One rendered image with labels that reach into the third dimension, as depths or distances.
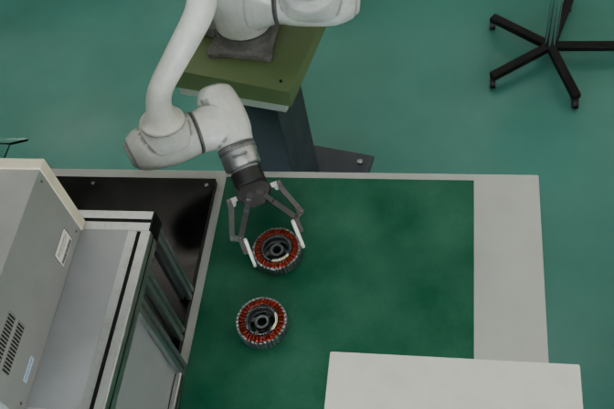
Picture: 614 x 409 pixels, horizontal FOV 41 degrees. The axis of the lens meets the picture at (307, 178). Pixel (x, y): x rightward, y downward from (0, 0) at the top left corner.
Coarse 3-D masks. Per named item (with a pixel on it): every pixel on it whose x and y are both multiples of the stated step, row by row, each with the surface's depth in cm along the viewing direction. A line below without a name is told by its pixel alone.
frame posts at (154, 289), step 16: (160, 240) 165; (160, 256) 171; (176, 272) 175; (160, 288) 165; (176, 288) 182; (192, 288) 186; (160, 304) 166; (160, 320) 172; (176, 320) 176; (176, 336) 178
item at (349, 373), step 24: (336, 360) 126; (360, 360) 125; (384, 360) 125; (408, 360) 124; (432, 360) 124; (456, 360) 123; (480, 360) 123; (336, 384) 123; (360, 384) 123; (384, 384) 122; (408, 384) 122; (432, 384) 121; (456, 384) 121; (480, 384) 120; (504, 384) 120; (528, 384) 119; (552, 384) 119; (576, 384) 118; (336, 408) 121; (360, 408) 121; (384, 408) 120; (408, 408) 120; (432, 408) 119; (456, 408) 119; (480, 408) 118; (504, 408) 118; (528, 408) 117; (552, 408) 117; (576, 408) 117
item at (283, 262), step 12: (276, 228) 192; (264, 240) 190; (276, 240) 192; (288, 240) 189; (252, 252) 189; (264, 252) 190; (288, 252) 190; (300, 252) 188; (264, 264) 186; (276, 264) 186; (288, 264) 186
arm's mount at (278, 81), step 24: (288, 48) 223; (312, 48) 225; (192, 72) 220; (216, 72) 219; (240, 72) 218; (264, 72) 218; (288, 72) 217; (240, 96) 221; (264, 96) 217; (288, 96) 214
